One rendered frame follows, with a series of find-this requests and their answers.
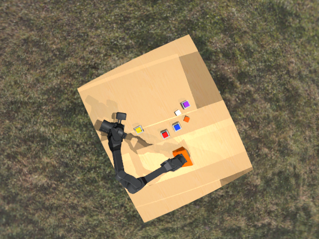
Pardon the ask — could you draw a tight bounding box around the purple button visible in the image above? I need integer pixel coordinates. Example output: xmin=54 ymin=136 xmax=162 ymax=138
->
xmin=181 ymin=100 xmax=190 ymax=109

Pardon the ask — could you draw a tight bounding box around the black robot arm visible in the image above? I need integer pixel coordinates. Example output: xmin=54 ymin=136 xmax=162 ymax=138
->
xmin=99 ymin=119 xmax=187 ymax=194

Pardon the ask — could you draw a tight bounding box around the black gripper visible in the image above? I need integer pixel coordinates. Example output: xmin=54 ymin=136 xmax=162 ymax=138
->
xmin=114 ymin=112 xmax=127 ymax=129

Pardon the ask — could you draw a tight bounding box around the yellow button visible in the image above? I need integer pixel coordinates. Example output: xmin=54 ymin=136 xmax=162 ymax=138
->
xmin=134 ymin=126 xmax=144 ymax=135

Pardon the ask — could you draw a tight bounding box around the blue button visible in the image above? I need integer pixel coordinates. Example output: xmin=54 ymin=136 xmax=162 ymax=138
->
xmin=172 ymin=123 xmax=182 ymax=132

